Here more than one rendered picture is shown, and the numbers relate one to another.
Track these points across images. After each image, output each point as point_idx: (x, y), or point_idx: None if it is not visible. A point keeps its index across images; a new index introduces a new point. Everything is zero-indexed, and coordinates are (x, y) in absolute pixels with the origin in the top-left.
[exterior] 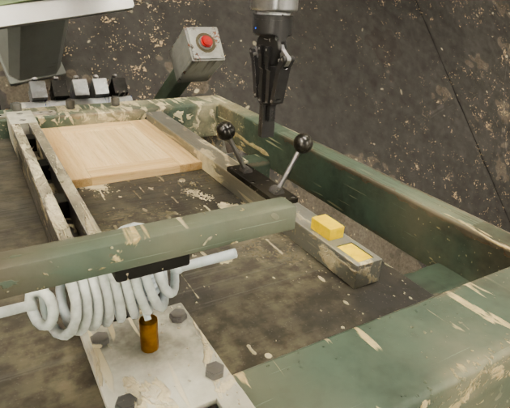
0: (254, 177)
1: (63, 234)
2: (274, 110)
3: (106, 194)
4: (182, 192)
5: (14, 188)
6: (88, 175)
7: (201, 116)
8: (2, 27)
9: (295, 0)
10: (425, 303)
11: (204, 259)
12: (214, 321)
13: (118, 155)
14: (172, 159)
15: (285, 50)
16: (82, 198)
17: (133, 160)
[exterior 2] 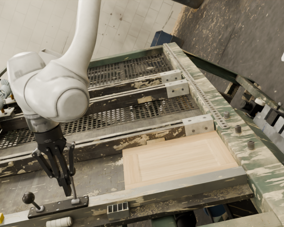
0: (64, 204)
1: None
2: (57, 180)
3: (110, 165)
4: (97, 188)
5: None
6: (126, 155)
7: (264, 208)
8: None
9: (27, 124)
10: None
11: None
12: None
13: (154, 162)
14: (136, 182)
15: (37, 148)
16: (110, 159)
17: (143, 168)
